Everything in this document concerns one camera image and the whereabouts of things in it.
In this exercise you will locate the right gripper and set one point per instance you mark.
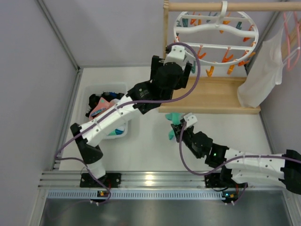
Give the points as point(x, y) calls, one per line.
point(178, 132)

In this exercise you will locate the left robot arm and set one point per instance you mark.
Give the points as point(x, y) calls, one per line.
point(141, 98)

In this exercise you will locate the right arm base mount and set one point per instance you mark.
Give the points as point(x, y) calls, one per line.
point(213, 181)

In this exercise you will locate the wooden clothes rack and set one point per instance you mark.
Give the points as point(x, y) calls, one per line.
point(216, 93)

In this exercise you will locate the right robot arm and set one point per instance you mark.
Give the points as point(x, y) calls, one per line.
point(283, 170)

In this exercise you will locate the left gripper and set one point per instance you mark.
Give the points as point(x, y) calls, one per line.
point(155, 65)

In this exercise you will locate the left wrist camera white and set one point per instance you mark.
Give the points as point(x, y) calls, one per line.
point(175, 54)

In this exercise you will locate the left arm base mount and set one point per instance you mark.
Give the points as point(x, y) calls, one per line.
point(110, 180)

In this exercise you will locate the pink clothes hanger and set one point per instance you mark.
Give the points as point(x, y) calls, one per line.
point(291, 48)

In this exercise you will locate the teal sock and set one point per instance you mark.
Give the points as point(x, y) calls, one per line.
point(175, 118)
point(118, 131)

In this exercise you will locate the white round clip hanger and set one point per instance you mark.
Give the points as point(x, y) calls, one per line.
point(224, 38)

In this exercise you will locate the pink sock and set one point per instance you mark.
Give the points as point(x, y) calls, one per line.
point(102, 106)

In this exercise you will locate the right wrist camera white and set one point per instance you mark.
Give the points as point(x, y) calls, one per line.
point(190, 120)

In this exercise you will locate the grey slotted cable duct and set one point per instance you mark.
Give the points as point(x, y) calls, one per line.
point(143, 194)

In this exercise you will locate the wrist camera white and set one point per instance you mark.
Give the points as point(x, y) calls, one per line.
point(190, 120)
point(175, 54)

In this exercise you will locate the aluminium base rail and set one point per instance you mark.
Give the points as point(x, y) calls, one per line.
point(126, 179)

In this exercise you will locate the white cloth garment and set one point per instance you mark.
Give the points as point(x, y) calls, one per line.
point(265, 73)

